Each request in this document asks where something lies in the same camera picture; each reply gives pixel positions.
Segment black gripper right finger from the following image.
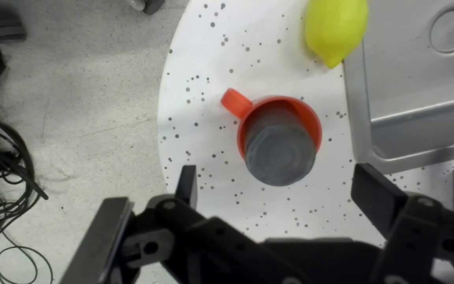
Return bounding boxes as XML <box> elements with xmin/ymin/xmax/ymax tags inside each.
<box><xmin>350</xmin><ymin>162</ymin><xmax>454</xmax><ymax>284</ymax></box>

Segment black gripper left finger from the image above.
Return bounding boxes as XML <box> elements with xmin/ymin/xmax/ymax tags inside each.
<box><xmin>60</xmin><ymin>164</ymin><xmax>271</xmax><ymax>284</ymax></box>

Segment grey toy cup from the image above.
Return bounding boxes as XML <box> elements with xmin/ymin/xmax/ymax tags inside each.
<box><xmin>243</xmin><ymin>107</ymin><xmax>319</xmax><ymax>188</ymax></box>

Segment orange toy cup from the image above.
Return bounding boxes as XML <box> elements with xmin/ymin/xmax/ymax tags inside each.
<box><xmin>219</xmin><ymin>87</ymin><xmax>325</xmax><ymax>162</ymax></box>

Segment grey toy sink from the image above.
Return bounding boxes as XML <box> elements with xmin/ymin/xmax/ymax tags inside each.
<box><xmin>342</xmin><ymin>0</ymin><xmax>454</xmax><ymax>177</ymax></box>

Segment white speckled toy kitchen counter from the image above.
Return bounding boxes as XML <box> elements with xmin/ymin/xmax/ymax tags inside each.
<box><xmin>156</xmin><ymin>0</ymin><xmax>454</xmax><ymax>249</ymax></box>

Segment yellow toy lemon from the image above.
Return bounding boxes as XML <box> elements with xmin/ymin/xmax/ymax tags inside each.
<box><xmin>303</xmin><ymin>0</ymin><xmax>371</xmax><ymax>69</ymax></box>

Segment black floor cables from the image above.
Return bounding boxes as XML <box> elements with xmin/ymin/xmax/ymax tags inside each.
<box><xmin>0</xmin><ymin>98</ymin><xmax>57</xmax><ymax>284</ymax></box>

